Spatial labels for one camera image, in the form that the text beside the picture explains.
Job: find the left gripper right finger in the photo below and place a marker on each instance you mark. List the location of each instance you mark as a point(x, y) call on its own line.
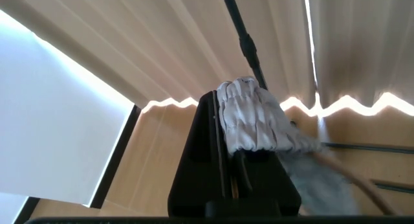
point(268, 178)

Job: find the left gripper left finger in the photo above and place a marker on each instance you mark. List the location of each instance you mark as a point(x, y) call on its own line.
point(200, 159)

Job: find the pale grey shorts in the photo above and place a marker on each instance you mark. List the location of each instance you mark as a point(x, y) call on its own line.
point(249, 120)

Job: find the pink clothes hanger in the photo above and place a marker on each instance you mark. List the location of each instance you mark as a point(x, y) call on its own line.
point(355, 180)

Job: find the black clothes rack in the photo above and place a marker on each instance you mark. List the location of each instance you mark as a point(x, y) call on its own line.
point(247, 46)

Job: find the beige curtain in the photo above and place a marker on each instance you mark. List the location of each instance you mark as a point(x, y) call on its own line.
point(161, 39)

